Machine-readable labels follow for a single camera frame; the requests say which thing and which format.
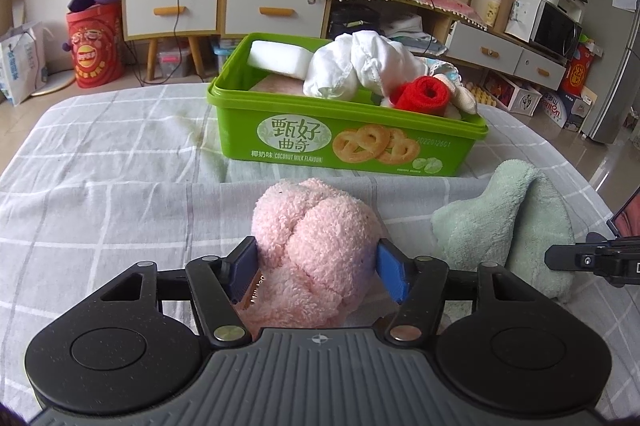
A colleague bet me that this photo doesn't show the red sock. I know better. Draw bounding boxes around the red sock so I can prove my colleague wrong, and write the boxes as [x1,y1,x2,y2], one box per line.
[380,73,463,119]

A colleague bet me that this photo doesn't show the white cotton cloth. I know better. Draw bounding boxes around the white cotton cloth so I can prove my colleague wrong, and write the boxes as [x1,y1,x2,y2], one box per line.
[350,30,429,95]

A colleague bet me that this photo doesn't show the grey refrigerator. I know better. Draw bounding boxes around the grey refrigerator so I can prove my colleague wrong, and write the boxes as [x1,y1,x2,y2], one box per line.
[582,0,640,145]

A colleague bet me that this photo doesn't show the yellow egg tray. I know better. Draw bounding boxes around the yellow egg tray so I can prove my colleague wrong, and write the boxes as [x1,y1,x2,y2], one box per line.
[462,80,497,107]

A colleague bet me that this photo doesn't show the black bag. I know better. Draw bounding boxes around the black bag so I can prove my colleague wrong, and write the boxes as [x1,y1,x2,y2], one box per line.
[330,6,381,40]

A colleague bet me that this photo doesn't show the white sponge block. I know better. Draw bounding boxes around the white sponge block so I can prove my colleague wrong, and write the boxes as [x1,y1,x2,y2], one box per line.
[248,40,326,79]

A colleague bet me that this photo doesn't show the low wooden side cabinet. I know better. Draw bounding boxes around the low wooden side cabinet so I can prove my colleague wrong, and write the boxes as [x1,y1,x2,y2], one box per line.
[325,0,576,92]

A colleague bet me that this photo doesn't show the green plastic cookie box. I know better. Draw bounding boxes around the green plastic cookie box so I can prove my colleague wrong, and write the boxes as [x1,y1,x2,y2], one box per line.
[207,33,490,177]

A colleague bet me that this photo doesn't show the blue white carton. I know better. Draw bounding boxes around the blue white carton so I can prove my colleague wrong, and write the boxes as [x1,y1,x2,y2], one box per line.
[537,90,591,131]

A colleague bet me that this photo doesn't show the clear storage box blue lid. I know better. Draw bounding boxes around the clear storage box blue lid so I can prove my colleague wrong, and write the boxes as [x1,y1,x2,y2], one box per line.
[212,40,242,71]

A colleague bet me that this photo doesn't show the white red carton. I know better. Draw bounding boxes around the white red carton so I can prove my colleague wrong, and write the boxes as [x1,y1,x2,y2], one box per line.
[482,70,543,113]

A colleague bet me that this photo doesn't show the yellow white bottle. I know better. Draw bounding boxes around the yellow white bottle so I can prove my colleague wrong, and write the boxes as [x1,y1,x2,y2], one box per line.
[484,0,506,26]

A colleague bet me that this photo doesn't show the clear storage box pink lid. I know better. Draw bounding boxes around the clear storage box pink lid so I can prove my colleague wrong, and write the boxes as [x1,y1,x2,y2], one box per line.
[156,48,193,79]

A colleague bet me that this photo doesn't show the black power cable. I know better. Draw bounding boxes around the black power cable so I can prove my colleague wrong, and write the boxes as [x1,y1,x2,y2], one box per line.
[171,0,190,52]

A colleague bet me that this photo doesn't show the grey checked bed sheet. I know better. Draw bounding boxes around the grey checked bed sheet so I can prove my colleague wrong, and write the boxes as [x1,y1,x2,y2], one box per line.
[0,82,621,412]

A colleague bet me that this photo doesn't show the white drawer wooden handle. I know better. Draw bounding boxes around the white drawer wooden handle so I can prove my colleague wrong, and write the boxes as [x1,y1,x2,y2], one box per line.
[224,0,326,37]
[446,23,525,67]
[125,0,220,40]
[515,50,568,91]

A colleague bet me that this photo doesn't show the white box with drawing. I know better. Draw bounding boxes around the white box with drawing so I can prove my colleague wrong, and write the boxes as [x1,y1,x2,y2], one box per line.
[504,0,541,41]

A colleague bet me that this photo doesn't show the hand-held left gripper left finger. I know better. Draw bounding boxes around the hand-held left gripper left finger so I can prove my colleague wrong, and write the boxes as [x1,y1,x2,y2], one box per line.
[95,236,258,349]

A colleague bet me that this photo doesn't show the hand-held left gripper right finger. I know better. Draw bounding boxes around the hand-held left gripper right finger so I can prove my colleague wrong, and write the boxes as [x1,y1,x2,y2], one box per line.
[376,238,546,349]

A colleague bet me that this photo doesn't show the red printed bucket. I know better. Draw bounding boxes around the red printed bucket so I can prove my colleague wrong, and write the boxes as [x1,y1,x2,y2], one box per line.
[66,3,126,89]

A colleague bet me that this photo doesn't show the white lace-trimmed cloth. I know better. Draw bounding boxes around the white lace-trimmed cloth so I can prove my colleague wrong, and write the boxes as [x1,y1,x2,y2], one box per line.
[302,40,360,101]

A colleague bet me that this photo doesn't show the red printed carton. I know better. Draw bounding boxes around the red printed carton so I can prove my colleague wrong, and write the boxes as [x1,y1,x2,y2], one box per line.
[560,46,597,97]

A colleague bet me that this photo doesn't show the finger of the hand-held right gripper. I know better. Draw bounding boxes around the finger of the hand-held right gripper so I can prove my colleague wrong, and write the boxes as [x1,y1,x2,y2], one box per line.
[544,243,621,277]
[586,232,640,251]

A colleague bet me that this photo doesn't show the black microwave oven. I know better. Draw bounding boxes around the black microwave oven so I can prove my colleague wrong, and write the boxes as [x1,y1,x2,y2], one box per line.
[529,0,583,60]

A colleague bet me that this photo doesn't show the pink fluffy braided towel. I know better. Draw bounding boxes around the pink fluffy braided towel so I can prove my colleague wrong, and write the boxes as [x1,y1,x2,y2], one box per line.
[249,178,385,331]

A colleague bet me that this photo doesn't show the white paper shopping bag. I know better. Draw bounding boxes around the white paper shopping bag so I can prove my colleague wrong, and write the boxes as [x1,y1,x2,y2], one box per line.
[0,23,48,107]

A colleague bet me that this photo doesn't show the mint green fluffy towel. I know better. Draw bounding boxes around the mint green fluffy towel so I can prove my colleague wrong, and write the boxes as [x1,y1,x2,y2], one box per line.
[431,160,576,303]

